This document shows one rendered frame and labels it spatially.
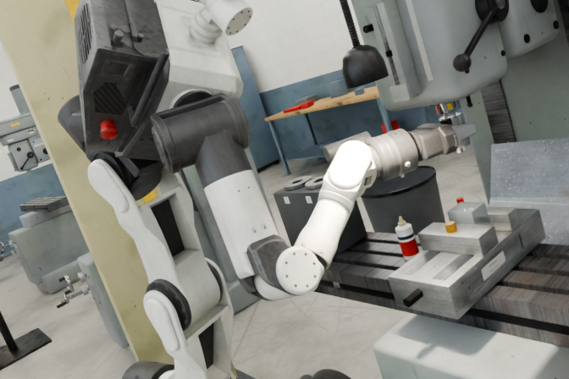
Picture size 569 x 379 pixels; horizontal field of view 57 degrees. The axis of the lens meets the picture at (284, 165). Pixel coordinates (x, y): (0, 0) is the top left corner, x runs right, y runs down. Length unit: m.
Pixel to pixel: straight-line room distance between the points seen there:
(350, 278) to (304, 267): 0.51
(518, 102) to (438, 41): 0.53
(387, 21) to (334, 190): 0.32
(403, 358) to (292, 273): 0.39
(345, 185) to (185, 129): 0.30
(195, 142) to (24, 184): 8.95
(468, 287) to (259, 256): 0.43
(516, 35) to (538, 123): 0.39
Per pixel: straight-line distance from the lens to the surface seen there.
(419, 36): 0.99
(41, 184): 9.83
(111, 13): 1.00
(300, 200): 1.50
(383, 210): 3.02
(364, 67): 0.86
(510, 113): 1.48
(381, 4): 0.98
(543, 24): 1.21
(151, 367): 1.71
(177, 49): 0.98
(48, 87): 2.45
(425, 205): 3.03
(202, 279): 1.32
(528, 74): 1.43
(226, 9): 0.97
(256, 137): 8.40
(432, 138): 1.04
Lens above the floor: 1.47
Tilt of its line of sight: 10 degrees down
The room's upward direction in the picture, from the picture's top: 19 degrees counter-clockwise
